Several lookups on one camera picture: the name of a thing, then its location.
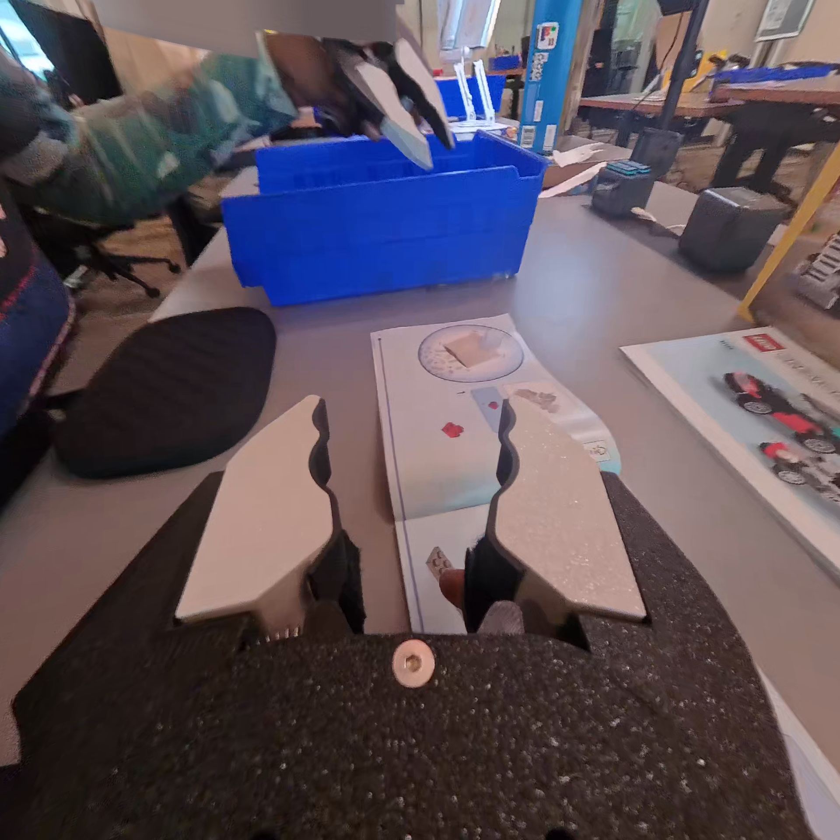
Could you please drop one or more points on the blue storage bin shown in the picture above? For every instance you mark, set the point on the blue storage bin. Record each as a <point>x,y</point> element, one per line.
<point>508,62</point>
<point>469,98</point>

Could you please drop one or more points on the crumpled white paper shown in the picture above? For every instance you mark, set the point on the crumpled white paper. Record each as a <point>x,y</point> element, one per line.
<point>577,154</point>

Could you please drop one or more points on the closed instruction booklet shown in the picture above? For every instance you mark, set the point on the closed instruction booklet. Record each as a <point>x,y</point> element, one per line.
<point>709,407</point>

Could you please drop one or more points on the lego set box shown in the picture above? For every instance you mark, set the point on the lego set box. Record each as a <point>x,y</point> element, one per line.
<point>823,275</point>

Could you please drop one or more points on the person's right hand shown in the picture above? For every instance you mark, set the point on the person's right hand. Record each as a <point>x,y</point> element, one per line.
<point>453,585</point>

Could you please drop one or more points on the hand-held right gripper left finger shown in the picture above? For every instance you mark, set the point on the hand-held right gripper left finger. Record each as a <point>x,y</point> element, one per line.
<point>262,525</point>

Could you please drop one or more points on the person's dark patterned clothing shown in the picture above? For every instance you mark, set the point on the person's dark patterned clothing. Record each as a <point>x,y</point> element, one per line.
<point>26,328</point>

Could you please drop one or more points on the tall blue cardboard box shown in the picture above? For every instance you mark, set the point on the tall blue cardboard box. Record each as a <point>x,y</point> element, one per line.
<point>548,79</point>

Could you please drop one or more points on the black office chair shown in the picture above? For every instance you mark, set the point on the black office chair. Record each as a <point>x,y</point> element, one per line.
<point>111,259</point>

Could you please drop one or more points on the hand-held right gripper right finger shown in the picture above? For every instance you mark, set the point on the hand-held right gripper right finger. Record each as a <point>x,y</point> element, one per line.
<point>564,525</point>

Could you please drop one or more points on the blue plastic bin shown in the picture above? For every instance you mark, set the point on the blue plastic bin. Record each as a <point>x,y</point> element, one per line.
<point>380,229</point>

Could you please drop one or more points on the open instruction booklet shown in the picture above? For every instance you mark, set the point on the open instruction booklet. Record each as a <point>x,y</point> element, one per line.
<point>433,472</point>

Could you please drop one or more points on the person's left hand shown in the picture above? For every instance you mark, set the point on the person's left hand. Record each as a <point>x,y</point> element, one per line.
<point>295,65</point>

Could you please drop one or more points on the dark device with blue top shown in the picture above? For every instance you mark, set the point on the dark device with blue top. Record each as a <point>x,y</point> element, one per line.
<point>620,187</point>

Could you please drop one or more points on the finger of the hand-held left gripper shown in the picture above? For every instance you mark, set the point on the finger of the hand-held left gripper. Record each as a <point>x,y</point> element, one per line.
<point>420,82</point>
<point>387,111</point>

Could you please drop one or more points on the black quilted pad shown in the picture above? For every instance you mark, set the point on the black quilted pad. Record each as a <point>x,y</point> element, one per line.
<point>164,394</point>

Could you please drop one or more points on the framed wall picture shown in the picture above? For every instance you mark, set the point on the framed wall picture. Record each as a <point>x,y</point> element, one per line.
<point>784,19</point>

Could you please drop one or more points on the black stand with pole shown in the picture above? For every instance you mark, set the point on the black stand with pole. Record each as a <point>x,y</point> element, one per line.
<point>676,72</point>

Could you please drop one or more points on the wooden table with black legs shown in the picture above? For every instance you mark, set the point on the wooden table with black legs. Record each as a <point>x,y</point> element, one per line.
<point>781,98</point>

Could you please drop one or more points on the dark grey cube device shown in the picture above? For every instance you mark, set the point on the dark grey cube device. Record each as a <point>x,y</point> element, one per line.
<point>728,229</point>

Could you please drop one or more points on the white plastic stand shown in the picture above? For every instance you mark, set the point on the white plastic stand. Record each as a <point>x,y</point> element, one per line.
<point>476,92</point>

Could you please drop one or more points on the long blue bin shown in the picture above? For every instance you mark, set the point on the long blue bin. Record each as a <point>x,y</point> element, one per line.
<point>774,72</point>

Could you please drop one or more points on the small red lego brick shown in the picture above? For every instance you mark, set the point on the small red lego brick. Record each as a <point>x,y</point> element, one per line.
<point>452,430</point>

